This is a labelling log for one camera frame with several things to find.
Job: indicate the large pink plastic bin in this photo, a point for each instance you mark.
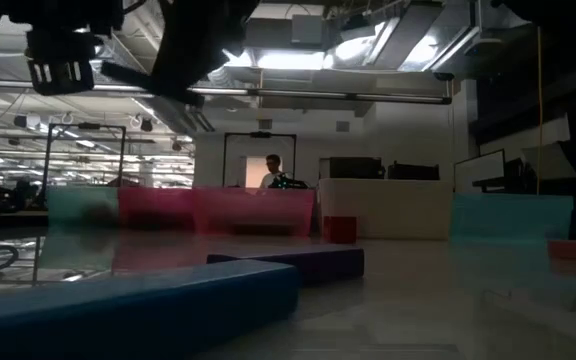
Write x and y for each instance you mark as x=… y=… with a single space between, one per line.
x=258 y=210

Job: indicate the large teal plastic bin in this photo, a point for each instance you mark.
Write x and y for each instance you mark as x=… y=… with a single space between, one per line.
x=508 y=215

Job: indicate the white board panel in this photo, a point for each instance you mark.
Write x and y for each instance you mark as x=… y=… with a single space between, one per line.
x=480 y=170

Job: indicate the grey ceiling box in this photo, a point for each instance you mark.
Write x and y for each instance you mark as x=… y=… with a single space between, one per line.
x=308 y=29

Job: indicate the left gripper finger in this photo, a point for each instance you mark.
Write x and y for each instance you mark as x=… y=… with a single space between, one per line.
x=203 y=40
x=148 y=82

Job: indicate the purple flat block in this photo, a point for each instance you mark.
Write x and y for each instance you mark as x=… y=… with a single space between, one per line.
x=318 y=262

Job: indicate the small pink plastic bin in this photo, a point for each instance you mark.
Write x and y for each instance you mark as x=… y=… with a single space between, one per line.
x=153 y=205

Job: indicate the blue flat block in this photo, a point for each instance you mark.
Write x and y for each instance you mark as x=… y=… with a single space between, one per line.
x=118 y=315

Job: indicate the white plastic bin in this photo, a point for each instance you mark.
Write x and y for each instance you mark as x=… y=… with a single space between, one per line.
x=393 y=205

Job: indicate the black monitor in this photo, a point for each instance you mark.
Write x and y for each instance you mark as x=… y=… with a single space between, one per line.
x=413 y=171
x=353 y=167

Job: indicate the white glossy table mat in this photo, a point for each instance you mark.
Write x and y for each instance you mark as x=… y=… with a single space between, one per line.
x=418 y=310

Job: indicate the white ceiling unit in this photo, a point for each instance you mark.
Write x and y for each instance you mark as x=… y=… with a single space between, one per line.
x=498 y=15

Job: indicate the person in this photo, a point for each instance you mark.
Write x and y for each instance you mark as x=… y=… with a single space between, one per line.
x=273 y=170

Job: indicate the red arch block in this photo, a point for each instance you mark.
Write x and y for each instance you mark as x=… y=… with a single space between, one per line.
x=340 y=230

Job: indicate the black metal frame stand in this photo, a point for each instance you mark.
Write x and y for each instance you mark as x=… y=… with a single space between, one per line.
x=48 y=160
x=260 y=134

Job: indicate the small teal plastic bin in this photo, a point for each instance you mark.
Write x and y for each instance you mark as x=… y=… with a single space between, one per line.
x=80 y=200

